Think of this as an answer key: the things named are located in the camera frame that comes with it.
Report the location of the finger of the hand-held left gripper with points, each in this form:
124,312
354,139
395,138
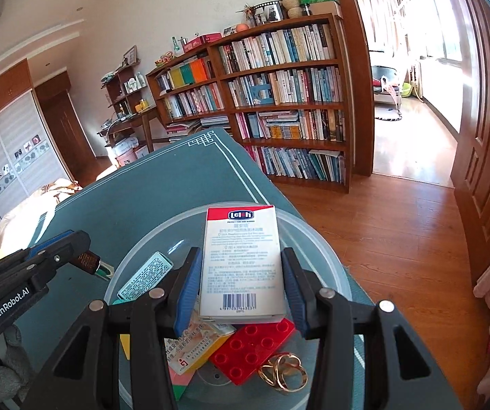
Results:
50,242
72,247

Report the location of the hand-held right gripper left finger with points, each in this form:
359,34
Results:
187,294

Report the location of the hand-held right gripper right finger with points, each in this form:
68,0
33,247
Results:
294,294

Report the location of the white printed sachet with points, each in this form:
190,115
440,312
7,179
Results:
144,277

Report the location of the pale green barcode box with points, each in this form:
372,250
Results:
193,346

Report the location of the clear plastic container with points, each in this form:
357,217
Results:
313,243

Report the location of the white box with red label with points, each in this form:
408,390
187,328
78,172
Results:
240,264

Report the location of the teal cloth desktop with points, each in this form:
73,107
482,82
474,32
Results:
142,205

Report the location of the person's left hand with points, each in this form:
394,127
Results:
14,350

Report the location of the red building block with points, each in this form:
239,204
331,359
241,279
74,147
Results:
249,350

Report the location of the white sliding wardrobe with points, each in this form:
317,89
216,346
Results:
10,158

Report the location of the pink bin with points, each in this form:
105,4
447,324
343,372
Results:
125,157

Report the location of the brown room door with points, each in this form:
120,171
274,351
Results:
65,128

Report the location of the wooden side desk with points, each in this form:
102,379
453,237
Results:
134,121

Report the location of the wooden desk hutch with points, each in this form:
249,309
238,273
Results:
127,89

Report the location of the stack of magazines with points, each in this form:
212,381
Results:
193,127

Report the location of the wooden bookshelf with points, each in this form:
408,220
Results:
223,98

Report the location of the rows of shelved books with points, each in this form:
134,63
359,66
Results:
287,85

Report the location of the green glass bottle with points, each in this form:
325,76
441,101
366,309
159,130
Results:
175,47

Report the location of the red tin box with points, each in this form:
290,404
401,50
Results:
202,41

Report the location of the carved wooden door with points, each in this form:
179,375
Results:
488,115

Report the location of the orange ball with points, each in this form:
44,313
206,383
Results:
241,27

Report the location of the plain brown cardboard box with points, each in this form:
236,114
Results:
325,8

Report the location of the woven baskets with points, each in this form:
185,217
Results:
295,6

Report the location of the leaning picture frame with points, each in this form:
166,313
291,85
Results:
130,55

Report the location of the blue photo frame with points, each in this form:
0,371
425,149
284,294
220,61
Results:
262,95

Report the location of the film strip photo frame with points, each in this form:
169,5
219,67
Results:
266,13

